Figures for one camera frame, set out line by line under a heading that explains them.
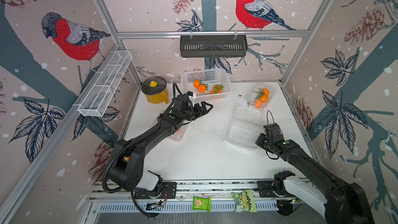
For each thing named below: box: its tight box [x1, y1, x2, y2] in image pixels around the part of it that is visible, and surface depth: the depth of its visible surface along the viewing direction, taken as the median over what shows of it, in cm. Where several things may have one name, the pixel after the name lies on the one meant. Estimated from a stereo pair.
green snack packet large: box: [231, 189, 258, 213], surface depth 71 cm
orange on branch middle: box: [260, 94, 269, 104], surface depth 108 cm
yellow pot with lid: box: [140, 76, 169, 104], surface depth 106 cm
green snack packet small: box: [192, 196, 211, 213], surface depth 71 cm
